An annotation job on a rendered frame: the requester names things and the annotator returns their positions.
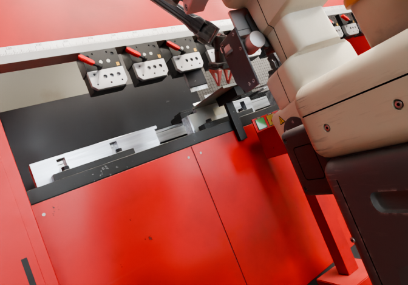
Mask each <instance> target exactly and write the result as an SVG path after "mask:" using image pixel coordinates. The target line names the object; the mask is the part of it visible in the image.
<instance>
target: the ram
mask: <svg viewBox="0 0 408 285"><path fill-rule="evenodd" d="M336 5H344V2H343V0H328V1H327V2H326V3H325V4H324V6H323V7H331V6H336ZM230 10H235V9H229V8H228V7H226V6H225V5H224V3H223V1H222V0H209V1H208V2H207V4H206V7H205V9H204V11H203V12H197V13H194V14H196V15H198V16H201V17H202V18H203V19H205V20H207V21H218V20H224V19H230V17H229V14H228V12H229V11H230ZM179 25H184V24H183V23H182V22H180V21H179V20H178V19H176V18H175V17H173V16H172V15H170V14H169V13H168V12H166V11H165V10H163V9H162V8H160V7H159V6H158V5H156V4H154V3H153V2H152V1H150V0H0V47H9V46H18V45H24V44H33V43H43V42H48V41H58V40H63V39H72V38H82V37H87V36H97V35H107V34H112V33H121V32H131V31H136V30H146V29H155V28H161V27H170V26H179ZM186 36H192V38H193V40H194V41H195V40H196V39H197V38H198V37H196V36H195V35H194V34H193V33H192V32H191V31H190V30H187V31H182V32H173V33H164V34H159V35H151V36H142V37H138V38H129V39H120V40H115V41H106V42H102V43H93V44H85V45H80V46H71V47H62V48H57V49H49V50H40V51H36V52H27V53H18V54H13V55H5V56H0V74H3V73H7V72H14V71H18V70H26V69H33V68H37V67H44V66H51V65H56V64H63V63H70V62H74V61H77V58H78V55H79V53H80V52H88V51H93V50H100V49H108V48H113V47H114V48H115V50H116V51H117V54H118V55H119V54H121V53H122V51H123V50H124V48H125V47H126V46H128V45H133V44H141V43H149V42H154V41H156V42H157V45H158V48H160V46H161V45H162V44H163V43H164V41H165V40H166V39H174V38H182V37H186Z"/></svg>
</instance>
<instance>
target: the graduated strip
mask: <svg viewBox="0 0 408 285"><path fill-rule="evenodd" d="M341 9H346V8H345V7H344V5H336V6H331V7H323V10H324V11H325V12H327V11H333V10H341ZM211 22H212V23H213V24H215V25H216V26H226V25H231V24H232V22H231V19H224V20H218V21H211ZM187 30H189V29H188V28H187V27H186V26H185V25H179V26H170V27H161V28H155V29H146V30H136V31H131V32H121V33H112V34H107V35H97V36H87V37H82V38H72V39H63V40H58V41H48V42H43V43H33V44H24V45H18V46H9V47H0V56H5V55H13V54H18V53H27V52H36V51H40V50H49V49H57V48H62V47H71V46H80V45H85V44H93V43H102V42H106V41H115V40H120V39H129V38H138V37H142V36H151V35H159V34H164V33H173V32H182V31H187Z"/></svg>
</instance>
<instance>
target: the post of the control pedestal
mask: <svg viewBox="0 0 408 285"><path fill-rule="evenodd" d="M304 193H305V192H304ZM305 196H306V198H307V201H308V203H309V205H310V208H311V210H312V212H313V214H314V217H315V219H316V222H317V224H318V226H319V229H320V231H321V233H322V236H323V238H324V241H325V243H326V245H327V247H328V250H329V252H330V254H331V257H332V259H333V262H334V264H335V266H336V269H337V271H338V273H341V274H344V275H351V274H352V273H353V272H354V271H356V270H357V269H358V268H359V267H358V265H357V263H356V261H355V258H354V256H353V253H352V251H351V249H350V246H349V244H348V242H347V240H346V237H345V235H344V232H343V231H342V228H341V226H340V223H339V221H338V219H337V217H336V214H335V211H334V209H333V207H332V205H331V202H330V200H329V198H328V196H327V194H325V195H314V196H310V195H307V194H305Z"/></svg>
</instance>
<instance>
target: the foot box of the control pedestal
mask: <svg viewBox="0 0 408 285"><path fill-rule="evenodd" d="M355 261H356V263H357V265H358V267H359V268H358V269H357V270H356V271H354V272H353V273H352V274H351V275H344V274H341V273H338V271H337V269H336V266H334V267H332V268H331V269H330V270H329V271H327V272H325V273H324V274H323V275H322V276H320V277H319V278H318V279H316V281H317V283H318V285H372V282H371V280H370V278H369V276H368V273H367V271H366V268H365V267H364V264H363V262H362V259H356V258H355Z"/></svg>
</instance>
